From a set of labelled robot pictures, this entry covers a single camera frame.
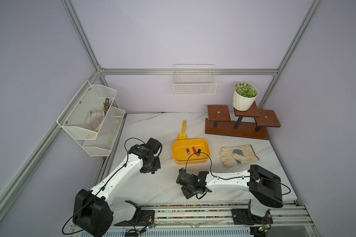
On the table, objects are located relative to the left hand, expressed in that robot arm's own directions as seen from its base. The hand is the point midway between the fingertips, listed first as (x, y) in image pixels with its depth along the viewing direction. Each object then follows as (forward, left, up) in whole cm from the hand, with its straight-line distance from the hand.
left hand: (153, 170), depth 80 cm
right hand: (-8, -19, -11) cm, 24 cm away
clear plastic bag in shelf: (+21, +32, +20) cm, 43 cm away
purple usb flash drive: (+18, -20, -10) cm, 28 cm away
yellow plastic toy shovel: (+31, -16, -11) cm, 37 cm away
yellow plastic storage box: (+21, -15, -11) cm, 28 cm away
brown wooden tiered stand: (+43, -68, -10) cm, 81 cm away
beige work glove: (+14, -52, -9) cm, 55 cm away
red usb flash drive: (+18, -24, -9) cm, 32 cm away
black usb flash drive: (+17, -27, -10) cm, 33 cm away
